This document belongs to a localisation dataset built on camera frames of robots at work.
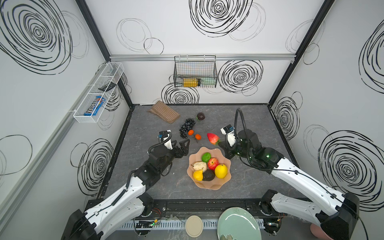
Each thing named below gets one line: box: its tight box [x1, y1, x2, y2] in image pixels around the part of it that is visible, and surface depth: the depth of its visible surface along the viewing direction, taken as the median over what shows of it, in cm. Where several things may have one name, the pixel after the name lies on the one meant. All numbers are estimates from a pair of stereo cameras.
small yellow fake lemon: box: [193, 169, 204, 181], surface depth 80 cm
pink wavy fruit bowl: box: [187, 146, 232, 190], surface depth 82 cm
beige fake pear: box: [193, 161, 207, 173], surface depth 83 cm
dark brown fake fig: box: [196, 112, 206, 122], surface depth 111 cm
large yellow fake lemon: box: [215, 164, 228, 179], surface depth 80 cm
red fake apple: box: [208, 157, 220, 171], surface depth 84 cm
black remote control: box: [98, 81, 117, 92], surface depth 81 cm
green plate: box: [217, 207, 262, 240], surface depth 70 cm
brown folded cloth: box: [147, 100, 181, 124], surface depth 118 cm
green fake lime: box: [201, 152, 212, 163], surface depth 88 cm
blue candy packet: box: [83, 96, 106, 116], surface depth 72 cm
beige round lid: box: [185, 215, 204, 238], surface depth 65 cm
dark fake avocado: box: [202, 169, 216, 181], surface depth 81 cm
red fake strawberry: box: [207, 133, 221, 146], surface depth 75 cm
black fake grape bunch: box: [179, 118, 196, 139], surface depth 104 cm
